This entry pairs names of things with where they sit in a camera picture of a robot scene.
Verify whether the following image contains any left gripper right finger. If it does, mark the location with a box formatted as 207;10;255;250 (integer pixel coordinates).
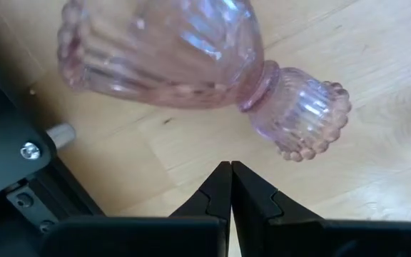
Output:
230;160;326;257

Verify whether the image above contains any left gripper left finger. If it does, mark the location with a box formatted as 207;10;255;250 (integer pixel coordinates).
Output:
169;161;233;230

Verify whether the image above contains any pink glass candlestick holder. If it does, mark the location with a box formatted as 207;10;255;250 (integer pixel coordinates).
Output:
56;0;353;163

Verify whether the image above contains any white cylindrical standoff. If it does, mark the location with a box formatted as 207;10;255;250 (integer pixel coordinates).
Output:
46;122;77;150

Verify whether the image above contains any black metal table frame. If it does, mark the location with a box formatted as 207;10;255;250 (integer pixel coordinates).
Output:
0;156;107;257

